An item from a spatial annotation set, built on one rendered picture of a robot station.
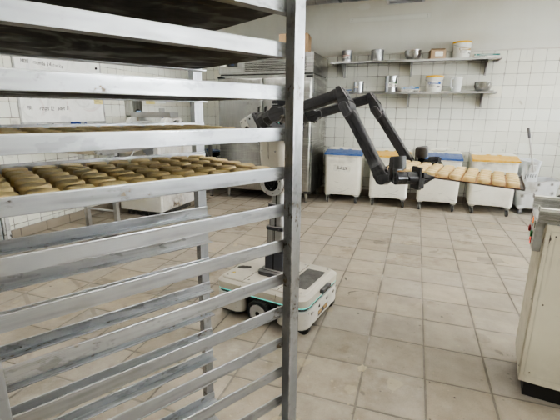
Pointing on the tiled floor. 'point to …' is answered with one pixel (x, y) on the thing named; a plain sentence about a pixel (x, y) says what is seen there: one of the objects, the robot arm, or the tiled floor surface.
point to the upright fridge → (312, 148)
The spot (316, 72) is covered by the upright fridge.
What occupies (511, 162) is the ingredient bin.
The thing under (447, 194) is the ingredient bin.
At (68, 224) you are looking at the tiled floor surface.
